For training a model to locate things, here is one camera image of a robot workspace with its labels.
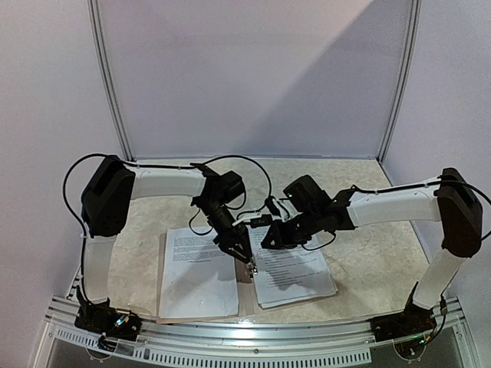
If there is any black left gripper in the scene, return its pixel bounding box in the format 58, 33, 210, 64
196, 199, 252, 264

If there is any white paper stack remainder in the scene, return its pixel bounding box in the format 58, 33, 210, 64
249, 228, 338, 309

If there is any brown plastic folder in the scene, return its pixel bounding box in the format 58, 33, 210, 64
156, 232, 341, 325

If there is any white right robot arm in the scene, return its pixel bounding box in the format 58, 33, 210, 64
261, 169, 490, 334

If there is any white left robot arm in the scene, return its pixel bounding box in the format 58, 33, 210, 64
77, 155, 252, 333

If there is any metal folder clip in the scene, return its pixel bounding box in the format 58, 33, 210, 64
246, 261, 258, 278

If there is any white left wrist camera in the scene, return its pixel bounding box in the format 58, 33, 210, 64
232, 213, 273, 228

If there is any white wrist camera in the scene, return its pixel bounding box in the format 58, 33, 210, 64
265, 195, 282, 219
232, 213, 273, 228

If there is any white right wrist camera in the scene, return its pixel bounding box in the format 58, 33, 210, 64
265, 195, 282, 219

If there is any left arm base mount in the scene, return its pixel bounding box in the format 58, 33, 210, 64
74, 286, 142, 353

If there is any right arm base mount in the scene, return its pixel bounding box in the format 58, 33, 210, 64
369, 305, 446, 345

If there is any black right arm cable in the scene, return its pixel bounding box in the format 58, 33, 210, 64
302, 174, 491, 319

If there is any right aluminium frame post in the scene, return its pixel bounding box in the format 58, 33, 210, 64
377, 0, 421, 166

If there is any aluminium frame post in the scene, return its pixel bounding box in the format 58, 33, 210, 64
87, 0, 134, 161
377, 0, 421, 166

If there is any left aluminium frame post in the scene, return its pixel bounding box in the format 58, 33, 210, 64
87, 0, 134, 161

